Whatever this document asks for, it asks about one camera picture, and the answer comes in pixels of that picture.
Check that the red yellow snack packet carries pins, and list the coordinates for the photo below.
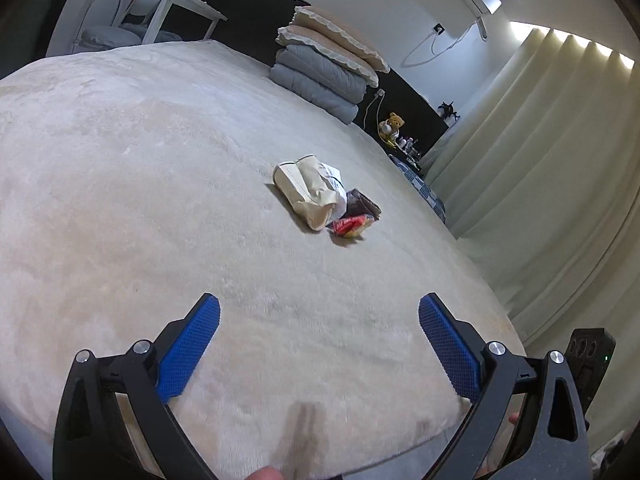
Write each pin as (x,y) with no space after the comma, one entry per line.
(352,226)

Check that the black headboard panel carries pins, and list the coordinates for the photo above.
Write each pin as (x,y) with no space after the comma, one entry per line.
(252,27)

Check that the brown teddy bear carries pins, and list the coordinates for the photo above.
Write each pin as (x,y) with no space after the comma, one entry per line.
(388,129)

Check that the white side table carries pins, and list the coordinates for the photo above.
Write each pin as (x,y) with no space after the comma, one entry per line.
(155,29)

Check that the beige paper bag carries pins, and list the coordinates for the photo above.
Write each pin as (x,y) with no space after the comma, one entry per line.
(306,191)

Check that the dark plant figurine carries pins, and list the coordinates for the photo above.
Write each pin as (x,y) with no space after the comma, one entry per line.
(447,112)

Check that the grey folded quilt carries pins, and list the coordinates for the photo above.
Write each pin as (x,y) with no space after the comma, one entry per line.
(326,72)
(314,93)

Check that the blue checkered cloth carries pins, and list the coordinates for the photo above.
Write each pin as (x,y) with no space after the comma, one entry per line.
(422,188)

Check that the white chair with cushion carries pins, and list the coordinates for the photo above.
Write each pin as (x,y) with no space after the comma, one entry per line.
(109,24)

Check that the white gloved right hand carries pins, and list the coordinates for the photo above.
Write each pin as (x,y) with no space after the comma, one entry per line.
(513,418)

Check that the top beige lace pillow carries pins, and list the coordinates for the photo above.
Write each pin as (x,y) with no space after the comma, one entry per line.
(342,34)

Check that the cream window curtain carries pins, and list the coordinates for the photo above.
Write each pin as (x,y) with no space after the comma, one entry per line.
(541,186)

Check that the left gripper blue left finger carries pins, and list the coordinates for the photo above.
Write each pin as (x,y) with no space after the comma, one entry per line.
(181,345)

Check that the upper grey folded quilt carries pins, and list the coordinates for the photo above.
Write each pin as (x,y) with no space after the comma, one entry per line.
(326,72)

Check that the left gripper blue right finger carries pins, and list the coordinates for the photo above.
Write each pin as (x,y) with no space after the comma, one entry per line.
(456,344)

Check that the beige lace pillow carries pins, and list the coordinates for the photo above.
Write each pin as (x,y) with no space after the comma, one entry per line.
(294,34)
(342,34)

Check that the dark brown snack wrapper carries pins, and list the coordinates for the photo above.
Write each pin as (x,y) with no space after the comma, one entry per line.
(359,204)

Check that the person's bare left hand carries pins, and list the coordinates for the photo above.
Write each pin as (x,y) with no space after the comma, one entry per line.
(265,473)

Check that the white wrapped tissue pack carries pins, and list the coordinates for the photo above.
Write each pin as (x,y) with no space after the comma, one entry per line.
(333,179)

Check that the lower grey folded quilt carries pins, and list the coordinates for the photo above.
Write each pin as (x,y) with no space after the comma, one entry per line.
(314,93)

